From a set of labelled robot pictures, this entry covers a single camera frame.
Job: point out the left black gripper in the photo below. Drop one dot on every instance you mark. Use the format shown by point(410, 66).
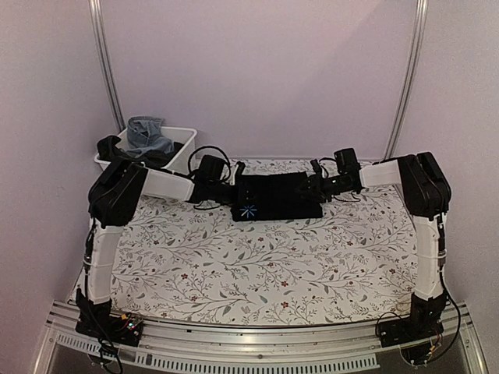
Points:
point(235, 197)

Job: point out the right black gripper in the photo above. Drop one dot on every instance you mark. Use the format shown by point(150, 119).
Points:
point(314, 180)

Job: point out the black t-shirt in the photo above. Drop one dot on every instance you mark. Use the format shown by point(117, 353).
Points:
point(272, 198)

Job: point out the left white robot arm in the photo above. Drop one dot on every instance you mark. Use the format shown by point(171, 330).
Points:
point(113, 200)

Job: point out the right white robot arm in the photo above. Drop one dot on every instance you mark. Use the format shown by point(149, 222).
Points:
point(426, 193)

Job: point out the white plastic laundry bin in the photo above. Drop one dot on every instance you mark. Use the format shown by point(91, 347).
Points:
point(178, 163)

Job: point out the floral patterned table mat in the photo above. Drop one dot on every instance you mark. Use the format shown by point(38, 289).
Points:
point(194, 262)

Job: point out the blue denim garment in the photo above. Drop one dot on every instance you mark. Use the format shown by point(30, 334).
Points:
point(144, 135)

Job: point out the dark garment in bin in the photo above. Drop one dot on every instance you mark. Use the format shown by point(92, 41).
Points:
point(154, 152)

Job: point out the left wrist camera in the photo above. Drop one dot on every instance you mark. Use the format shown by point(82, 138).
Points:
point(211, 169)

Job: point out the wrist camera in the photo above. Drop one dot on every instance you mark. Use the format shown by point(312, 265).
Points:
point(346, 161)
point(211, 169)

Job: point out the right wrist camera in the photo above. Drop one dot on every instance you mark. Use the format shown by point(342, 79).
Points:
point(346, 161)

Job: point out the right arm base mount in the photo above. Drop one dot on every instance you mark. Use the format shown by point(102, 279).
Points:
point(424, 321)

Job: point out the front aluminium rail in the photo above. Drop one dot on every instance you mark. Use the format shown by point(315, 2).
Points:
point(185, 347)

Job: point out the left aluminium frame post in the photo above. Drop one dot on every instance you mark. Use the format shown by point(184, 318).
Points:
point(97, 21)

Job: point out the aluminium frame post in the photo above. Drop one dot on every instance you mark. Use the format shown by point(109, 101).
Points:
point(97, 21)
point(416, 45)

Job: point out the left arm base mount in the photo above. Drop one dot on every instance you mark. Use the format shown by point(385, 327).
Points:
point(96, 321)

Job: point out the right aluminium frame post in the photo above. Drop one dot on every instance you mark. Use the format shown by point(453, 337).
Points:
point(416, 45)

